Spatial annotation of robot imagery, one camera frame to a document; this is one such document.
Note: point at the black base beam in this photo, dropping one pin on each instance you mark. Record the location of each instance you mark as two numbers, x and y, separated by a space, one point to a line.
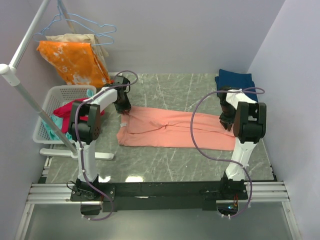
134 196

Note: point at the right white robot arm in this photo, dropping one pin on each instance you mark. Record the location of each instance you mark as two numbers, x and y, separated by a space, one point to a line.
246 118

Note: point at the folded blue t shirt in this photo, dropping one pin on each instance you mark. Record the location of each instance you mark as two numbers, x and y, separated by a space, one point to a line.
233 80

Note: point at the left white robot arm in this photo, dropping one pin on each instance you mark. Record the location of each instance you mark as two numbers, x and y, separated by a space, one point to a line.
87 182

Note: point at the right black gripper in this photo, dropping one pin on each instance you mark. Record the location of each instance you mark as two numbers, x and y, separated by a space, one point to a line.
227 123

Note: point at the teal t shirt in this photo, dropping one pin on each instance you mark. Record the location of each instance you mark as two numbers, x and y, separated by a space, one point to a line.
56 125

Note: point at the beige cloth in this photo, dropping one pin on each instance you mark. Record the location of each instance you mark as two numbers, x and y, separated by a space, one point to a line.
98 49

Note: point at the aluminium rail frame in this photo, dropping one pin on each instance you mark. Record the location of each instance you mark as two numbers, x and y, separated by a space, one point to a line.
268 191

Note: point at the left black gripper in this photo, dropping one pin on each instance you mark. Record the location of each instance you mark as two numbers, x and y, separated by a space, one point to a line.
127 106

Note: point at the salmon pink t shirt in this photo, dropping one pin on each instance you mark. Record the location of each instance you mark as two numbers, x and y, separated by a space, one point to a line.
155 127

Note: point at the orange white cloth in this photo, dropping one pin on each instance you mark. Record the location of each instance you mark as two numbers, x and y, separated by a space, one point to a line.
75 62

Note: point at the magenta t shirt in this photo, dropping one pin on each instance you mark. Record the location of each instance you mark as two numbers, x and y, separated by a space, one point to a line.
82 118

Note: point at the blue wire hanger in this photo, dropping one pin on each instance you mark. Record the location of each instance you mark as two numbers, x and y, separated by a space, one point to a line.
105 35
91 26

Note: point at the wooden stick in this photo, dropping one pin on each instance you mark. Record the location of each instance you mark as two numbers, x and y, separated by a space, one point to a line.
66 16

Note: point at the white laundry basket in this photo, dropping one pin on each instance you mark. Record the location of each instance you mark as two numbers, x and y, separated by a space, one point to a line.
57 97

